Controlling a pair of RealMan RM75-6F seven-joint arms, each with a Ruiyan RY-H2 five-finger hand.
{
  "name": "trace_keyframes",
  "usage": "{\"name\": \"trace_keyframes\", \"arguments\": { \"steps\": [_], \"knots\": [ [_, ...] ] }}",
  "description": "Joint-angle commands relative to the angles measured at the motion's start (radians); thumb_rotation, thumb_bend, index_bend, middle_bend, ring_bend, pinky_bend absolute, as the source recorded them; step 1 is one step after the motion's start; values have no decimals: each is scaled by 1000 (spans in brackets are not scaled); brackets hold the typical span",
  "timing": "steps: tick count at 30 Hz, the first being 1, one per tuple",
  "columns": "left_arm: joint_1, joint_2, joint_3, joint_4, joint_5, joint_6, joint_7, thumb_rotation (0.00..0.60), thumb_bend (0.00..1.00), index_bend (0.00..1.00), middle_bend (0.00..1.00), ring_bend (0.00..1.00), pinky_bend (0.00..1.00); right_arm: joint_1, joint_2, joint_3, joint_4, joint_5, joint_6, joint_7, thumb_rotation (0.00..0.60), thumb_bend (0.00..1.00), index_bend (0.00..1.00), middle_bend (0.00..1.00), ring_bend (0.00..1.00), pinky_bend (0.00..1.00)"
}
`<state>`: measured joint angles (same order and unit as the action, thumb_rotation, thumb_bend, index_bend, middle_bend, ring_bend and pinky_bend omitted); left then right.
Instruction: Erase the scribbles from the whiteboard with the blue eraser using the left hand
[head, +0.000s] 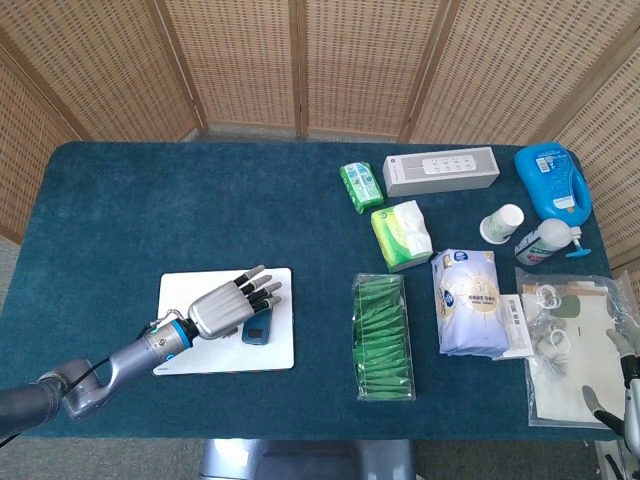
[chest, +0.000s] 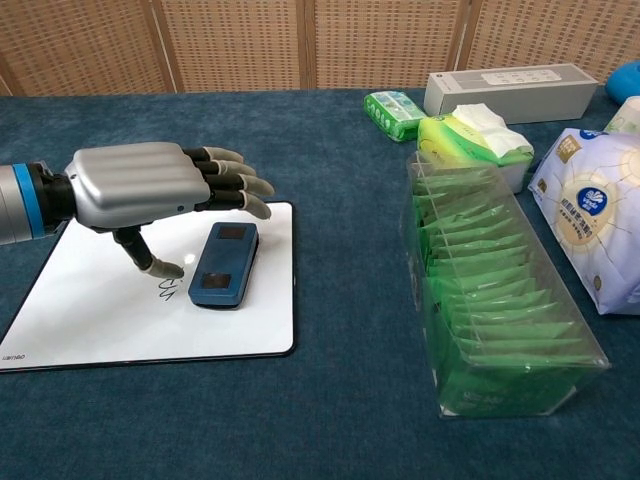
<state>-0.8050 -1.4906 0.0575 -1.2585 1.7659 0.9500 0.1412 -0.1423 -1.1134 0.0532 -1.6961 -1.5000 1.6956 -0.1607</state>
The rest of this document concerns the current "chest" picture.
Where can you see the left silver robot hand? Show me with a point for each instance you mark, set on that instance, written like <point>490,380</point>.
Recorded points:
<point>135,180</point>

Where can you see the teal blue tablecloth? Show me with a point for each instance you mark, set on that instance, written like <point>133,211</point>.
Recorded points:
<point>325,250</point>

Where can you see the bamboo folding screen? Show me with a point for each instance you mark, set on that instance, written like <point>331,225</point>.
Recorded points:
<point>250,45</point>

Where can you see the white paper cup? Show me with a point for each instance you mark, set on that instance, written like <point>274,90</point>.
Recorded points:
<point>627,117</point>

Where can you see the green yellow tissue pack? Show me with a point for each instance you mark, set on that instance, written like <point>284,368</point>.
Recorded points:
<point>460,142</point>

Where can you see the clear box green sachets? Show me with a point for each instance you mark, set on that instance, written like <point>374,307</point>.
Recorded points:
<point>500,310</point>

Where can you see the grey power strip box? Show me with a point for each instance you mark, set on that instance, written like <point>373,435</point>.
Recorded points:
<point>510,95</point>

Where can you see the lilac white tissue pack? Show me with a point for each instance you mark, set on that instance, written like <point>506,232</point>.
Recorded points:
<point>590,215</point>

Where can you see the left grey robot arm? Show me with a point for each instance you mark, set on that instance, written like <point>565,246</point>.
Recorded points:
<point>20,205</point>

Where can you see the white drawing board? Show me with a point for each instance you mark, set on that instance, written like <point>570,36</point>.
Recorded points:
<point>100,320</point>

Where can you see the green wet wipes pack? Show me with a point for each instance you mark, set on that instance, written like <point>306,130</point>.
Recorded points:
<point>392,112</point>

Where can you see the blue whiteboard eraser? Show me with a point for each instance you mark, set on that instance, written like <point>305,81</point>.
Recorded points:
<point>225,260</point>

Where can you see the blue detergent bottle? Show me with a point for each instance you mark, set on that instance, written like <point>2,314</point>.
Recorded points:
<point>627,82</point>

